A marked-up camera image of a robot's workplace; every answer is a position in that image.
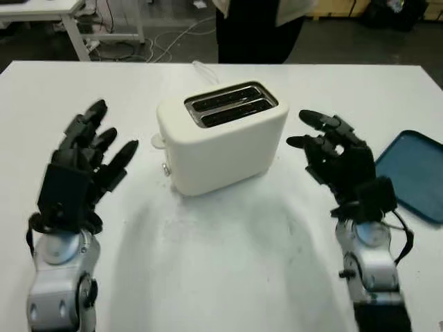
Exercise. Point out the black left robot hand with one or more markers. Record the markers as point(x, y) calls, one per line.
point(74, 148)

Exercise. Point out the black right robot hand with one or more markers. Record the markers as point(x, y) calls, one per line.
point(349, 162)

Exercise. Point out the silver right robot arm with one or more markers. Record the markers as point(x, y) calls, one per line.
point(373, 263)

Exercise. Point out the white two-slot toaster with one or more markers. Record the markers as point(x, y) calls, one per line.
point(221, 155)

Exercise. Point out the person in black trousers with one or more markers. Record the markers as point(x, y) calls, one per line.
point(252, 38)

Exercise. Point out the blue plastic tray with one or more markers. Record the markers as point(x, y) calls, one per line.
point(415, 173)

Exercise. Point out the white desk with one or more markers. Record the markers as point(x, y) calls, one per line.
point(74, 38)

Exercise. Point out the black bag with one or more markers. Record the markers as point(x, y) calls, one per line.
point(391, 15)

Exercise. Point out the wooden crate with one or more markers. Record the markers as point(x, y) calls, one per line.
point(339, 8)

